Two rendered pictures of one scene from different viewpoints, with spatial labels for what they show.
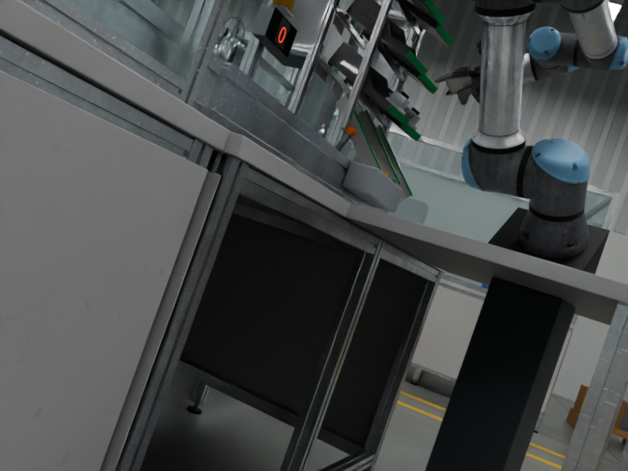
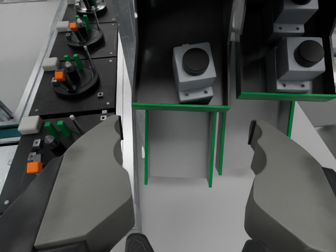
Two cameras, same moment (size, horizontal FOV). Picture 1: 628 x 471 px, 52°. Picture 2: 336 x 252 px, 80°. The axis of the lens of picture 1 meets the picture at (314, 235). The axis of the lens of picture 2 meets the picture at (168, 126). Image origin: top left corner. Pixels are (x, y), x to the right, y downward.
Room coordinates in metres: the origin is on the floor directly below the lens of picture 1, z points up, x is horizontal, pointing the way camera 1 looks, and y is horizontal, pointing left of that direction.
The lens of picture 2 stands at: (1.76, -0.26, 1.41)
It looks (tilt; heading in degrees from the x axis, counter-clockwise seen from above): 54 degrees down; 60
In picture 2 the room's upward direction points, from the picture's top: 1 degrees counter-clockwise
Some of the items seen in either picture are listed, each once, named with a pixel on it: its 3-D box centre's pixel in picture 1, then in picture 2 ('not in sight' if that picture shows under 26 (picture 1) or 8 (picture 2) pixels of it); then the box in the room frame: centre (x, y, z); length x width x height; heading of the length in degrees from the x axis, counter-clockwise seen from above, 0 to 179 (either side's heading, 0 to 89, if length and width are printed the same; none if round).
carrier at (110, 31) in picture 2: not in sight; (82, 29); (1.86, 0.53, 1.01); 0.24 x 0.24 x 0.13; 66
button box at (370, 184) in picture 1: (374, 188); not in sight; (1.49, -0.09, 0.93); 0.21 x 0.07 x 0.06; 156
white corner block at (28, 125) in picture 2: not in sight; (32, 126); (1.61, 0.20, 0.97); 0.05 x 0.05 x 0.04; 66
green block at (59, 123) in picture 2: not in sight; (64, 128); (1.69, 0.10, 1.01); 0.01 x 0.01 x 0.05; 66
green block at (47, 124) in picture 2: not in sight; (52, 130); (1.66, 0.11, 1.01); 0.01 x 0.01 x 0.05; 66
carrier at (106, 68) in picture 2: not in sight; (72, 72); (1.76, 0.30, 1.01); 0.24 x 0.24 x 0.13; 66
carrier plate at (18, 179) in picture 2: not in sight; (65, 156); (1.66, 0.07, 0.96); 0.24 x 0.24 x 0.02; 66
